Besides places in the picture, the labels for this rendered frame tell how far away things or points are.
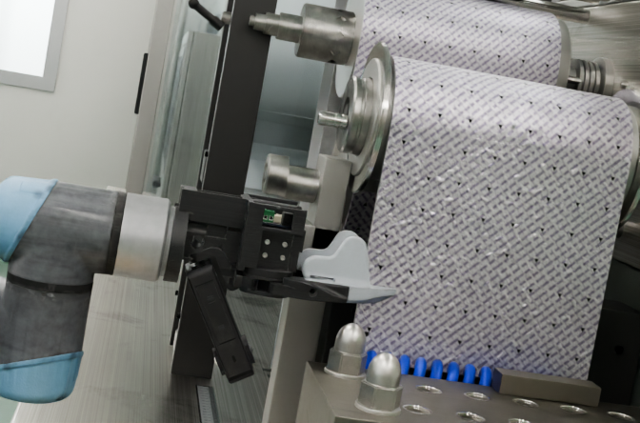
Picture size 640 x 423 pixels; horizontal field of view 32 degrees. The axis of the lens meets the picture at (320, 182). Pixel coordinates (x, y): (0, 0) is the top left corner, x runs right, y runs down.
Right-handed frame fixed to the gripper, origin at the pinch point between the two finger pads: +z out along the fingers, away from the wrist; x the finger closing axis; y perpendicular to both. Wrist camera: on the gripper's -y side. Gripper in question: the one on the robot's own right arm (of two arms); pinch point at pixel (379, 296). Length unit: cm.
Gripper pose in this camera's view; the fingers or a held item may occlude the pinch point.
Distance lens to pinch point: 103.6
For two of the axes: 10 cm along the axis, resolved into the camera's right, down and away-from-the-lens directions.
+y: 1.8, -9.8, -0.8
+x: -1.5, -1.0, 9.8
